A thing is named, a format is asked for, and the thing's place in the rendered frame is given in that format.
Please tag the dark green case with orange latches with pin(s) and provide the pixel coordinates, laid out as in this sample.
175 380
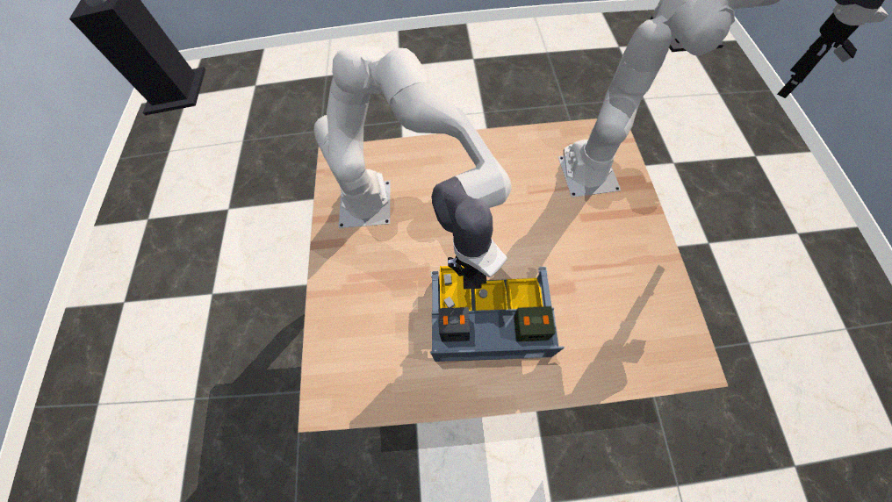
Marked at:
534 323

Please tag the yellow bin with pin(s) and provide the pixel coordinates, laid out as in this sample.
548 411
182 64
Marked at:
496 298
524 293
460 296

